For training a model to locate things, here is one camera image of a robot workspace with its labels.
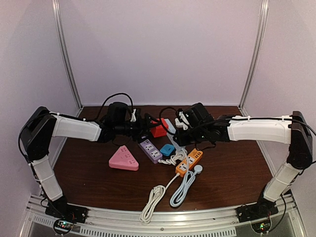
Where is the white coiled cable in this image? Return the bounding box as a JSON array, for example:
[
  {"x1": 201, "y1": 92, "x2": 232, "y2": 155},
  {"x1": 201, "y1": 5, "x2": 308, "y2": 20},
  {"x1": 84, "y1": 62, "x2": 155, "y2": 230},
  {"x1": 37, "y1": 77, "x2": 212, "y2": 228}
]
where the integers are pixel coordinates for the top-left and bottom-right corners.
[{"x1": 139, "y1": 172, "x2": 182, "y2": 223}]

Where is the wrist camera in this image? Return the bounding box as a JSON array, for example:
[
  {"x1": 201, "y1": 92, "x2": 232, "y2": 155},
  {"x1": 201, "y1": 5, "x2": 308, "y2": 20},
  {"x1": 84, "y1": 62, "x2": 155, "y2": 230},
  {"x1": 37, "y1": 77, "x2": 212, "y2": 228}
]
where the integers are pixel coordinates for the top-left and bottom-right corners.
[
  {"x1": 175, "y1": 102, "x2": 214, "y2": 130},
  {"x1": 105, "y1": 102, "x2": 136, "y2": 127}
]

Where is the orange power strip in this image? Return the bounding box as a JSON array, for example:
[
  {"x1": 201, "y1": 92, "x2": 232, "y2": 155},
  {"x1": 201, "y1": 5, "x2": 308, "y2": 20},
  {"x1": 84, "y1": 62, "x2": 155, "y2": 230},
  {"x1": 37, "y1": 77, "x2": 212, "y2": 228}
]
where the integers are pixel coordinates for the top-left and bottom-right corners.
[{"x1": 175, "y1": 149, "x2": 203, "y2": 177}]

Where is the light blue coiled cable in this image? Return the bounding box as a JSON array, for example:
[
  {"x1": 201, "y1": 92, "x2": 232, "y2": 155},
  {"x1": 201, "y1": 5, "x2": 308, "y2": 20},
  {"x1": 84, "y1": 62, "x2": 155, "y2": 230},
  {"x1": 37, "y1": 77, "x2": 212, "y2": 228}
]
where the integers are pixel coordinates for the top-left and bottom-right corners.
[{"x1": 169, "y1": 150, "x2": 204, "y2": 208}]

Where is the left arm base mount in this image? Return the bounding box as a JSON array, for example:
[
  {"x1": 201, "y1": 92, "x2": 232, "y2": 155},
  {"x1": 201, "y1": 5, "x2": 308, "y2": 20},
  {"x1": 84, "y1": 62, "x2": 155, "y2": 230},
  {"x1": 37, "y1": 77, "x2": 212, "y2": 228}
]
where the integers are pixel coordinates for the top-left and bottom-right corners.
[{"x1": 43, "y1": 191, "x2": 88, "y2": 224}]

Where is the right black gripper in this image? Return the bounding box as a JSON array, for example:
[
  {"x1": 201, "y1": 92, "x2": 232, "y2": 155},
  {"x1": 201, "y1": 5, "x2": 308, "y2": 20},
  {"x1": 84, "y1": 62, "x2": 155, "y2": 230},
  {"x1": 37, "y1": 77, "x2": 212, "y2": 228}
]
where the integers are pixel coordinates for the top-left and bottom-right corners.
[{"x1": 173, "y1": 127, "x2": 208, "y2": 148}]

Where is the right aluminium post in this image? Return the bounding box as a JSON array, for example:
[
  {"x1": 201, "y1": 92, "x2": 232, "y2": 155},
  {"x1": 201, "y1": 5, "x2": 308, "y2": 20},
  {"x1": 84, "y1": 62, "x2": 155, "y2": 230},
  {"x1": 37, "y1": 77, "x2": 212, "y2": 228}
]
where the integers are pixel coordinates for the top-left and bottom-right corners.
[{"x1": 238, "y1": 0, "x2": 269, "y2": 112}]

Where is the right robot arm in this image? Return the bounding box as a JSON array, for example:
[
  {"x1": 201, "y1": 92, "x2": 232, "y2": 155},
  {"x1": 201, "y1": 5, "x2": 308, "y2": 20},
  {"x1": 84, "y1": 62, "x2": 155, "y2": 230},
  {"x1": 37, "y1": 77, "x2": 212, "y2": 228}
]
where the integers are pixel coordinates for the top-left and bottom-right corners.
[{"x1": 170, "y1": 111, "x2": 315, "y2": 218}]

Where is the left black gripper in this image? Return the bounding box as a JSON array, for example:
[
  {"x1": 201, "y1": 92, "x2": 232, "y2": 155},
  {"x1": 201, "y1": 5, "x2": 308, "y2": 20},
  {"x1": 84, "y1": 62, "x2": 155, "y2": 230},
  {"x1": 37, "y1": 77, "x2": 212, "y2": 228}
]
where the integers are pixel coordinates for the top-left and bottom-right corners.
[{"x1": 115, "y1": 113, "x2": 162, "y2": 144}]

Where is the aluminium post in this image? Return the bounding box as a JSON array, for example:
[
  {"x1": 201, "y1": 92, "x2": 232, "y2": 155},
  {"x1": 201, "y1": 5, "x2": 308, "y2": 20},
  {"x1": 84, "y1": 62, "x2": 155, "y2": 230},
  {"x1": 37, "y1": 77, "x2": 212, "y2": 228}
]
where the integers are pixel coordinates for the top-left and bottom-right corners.
[
  {"x1": 52, "y1": 0, "x2": 82, "y2": 110},
  {"x1": 238, "y1": 0, "x2": 269, "y2": 112}
]

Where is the purple power strip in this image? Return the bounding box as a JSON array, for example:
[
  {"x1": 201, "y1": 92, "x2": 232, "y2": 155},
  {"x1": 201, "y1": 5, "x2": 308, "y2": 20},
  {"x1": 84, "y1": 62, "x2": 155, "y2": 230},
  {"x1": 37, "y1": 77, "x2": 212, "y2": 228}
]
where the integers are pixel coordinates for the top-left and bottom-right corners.
[{"x1": 138, "y1": 139, "x2": 162, "y2": 164}]

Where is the blue square plug adapter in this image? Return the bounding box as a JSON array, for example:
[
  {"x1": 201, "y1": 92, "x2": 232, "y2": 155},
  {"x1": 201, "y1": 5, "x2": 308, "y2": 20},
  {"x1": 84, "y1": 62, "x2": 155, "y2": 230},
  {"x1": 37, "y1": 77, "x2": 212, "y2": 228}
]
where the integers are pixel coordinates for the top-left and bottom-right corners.
[{"x1": 160, "y1": 144, "x2": 175, "y2": 157}]

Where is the light blue power strip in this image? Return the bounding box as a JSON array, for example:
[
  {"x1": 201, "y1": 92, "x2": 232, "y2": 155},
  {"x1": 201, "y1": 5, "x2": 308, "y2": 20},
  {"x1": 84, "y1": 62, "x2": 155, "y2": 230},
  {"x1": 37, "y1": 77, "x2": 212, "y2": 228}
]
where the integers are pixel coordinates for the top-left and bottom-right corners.
[{"x1": 164, "y1": 118, "x2": 185, "y2": 151}]

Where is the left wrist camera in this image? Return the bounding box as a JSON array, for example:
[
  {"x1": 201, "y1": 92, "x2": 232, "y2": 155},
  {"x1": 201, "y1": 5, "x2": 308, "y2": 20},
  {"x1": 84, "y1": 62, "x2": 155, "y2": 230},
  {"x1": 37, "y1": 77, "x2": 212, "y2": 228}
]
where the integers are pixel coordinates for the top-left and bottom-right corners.
[{"x1": 105, "y1": 102, "x2": 136, "y2": 127}]

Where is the left aluminium post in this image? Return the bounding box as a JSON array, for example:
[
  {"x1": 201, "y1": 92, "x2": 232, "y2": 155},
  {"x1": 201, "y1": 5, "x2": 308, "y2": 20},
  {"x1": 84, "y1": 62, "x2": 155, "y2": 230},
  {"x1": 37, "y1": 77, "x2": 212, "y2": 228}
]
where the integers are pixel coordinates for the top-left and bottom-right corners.
[{"x1": 52, "y1": 0, "x2": 82, "y2": 110}]

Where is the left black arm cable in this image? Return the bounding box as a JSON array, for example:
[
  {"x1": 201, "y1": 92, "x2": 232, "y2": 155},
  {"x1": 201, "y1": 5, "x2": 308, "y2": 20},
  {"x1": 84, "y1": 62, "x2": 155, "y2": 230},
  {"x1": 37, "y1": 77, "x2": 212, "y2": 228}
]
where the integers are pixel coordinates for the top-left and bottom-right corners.
[{"x1": 18, "y1": 92, "x2": 134, "y2": 161}]

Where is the pink triangular socket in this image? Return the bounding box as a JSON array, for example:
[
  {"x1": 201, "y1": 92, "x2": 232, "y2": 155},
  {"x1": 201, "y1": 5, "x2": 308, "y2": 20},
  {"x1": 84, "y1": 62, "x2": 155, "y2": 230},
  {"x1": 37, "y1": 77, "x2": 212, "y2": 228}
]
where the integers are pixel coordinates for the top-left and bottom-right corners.
[{"x1": 109, "y1": 145, "x2": 139, "y2": 171}]

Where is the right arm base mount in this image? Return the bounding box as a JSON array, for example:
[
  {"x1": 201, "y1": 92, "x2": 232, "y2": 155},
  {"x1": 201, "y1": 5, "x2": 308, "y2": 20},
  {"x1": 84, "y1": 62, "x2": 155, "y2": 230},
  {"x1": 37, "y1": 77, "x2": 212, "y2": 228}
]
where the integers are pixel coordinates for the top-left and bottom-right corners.
[{"x1": 236, "y1": 197, "x2": 278, "y2": 223}]

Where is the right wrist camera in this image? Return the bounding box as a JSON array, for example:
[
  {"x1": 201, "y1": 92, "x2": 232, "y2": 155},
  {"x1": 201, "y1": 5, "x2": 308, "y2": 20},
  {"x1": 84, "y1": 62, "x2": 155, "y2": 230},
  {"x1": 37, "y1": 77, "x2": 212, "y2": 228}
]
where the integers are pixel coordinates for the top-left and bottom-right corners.
[{"x1": 175, "y1": 102, "x2": 214, "y2": 130}]

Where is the purple strip white cable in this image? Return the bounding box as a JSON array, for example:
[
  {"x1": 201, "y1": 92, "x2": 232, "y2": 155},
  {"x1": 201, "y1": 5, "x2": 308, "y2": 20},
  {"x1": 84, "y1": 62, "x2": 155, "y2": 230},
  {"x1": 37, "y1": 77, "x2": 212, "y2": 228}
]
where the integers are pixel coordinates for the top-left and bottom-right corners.
[{"x1": 158, "y1": 148, "x2": 188, "y2": 166}]

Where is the red cube socket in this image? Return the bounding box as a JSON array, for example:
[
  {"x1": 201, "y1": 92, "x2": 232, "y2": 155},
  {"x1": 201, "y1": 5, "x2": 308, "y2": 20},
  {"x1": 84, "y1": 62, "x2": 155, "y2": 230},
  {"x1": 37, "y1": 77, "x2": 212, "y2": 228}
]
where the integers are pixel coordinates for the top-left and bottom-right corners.
[{"x1": 150, "y1": 118, "x2": 168, "y2": 138}]

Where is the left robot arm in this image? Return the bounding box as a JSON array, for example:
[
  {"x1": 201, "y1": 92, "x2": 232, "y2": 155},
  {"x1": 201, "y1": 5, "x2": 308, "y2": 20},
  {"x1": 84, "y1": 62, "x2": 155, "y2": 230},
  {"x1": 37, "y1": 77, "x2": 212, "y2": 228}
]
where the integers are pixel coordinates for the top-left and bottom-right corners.
[{"x1": 18, "y1": 103, "x2": 160, "y2": 219}]

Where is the aluminium front rail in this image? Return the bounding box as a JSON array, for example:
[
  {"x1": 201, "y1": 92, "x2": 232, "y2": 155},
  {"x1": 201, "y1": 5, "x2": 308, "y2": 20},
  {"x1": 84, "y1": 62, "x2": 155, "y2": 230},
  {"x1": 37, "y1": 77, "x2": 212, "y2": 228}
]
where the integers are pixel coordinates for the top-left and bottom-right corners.
[{"x1": 18, "y1": 194, "x2": 307, "y2": 237}]

